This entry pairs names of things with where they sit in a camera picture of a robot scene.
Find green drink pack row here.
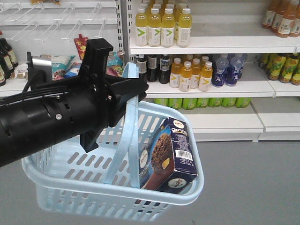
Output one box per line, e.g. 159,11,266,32
153,97,252,110

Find light blue plastic basket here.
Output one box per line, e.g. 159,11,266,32
21,62,205,222

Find dark soy bottle group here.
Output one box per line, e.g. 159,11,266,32
0,37,18,86

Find yellow juice bottle group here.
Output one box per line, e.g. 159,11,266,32
133,0,192,48

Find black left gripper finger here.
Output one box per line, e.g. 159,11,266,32
105,75,149,103
108,92,146,127

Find white store shelving unit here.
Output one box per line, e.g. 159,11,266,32
0,0,300,143

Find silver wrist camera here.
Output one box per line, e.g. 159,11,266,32
27,52,53,82

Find blue chocolate cookie box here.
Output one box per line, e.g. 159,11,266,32
139,117,198,194

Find orange juice bottle group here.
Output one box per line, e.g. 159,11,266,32
261,0,300,38

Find blue sports drink bottles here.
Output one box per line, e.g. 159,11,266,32
211,53,248,87

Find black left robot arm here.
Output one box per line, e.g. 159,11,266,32
0,38,149,166

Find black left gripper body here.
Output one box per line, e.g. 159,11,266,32
35,38,118,153

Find red snack pouch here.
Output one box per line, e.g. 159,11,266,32
74,34,89,60

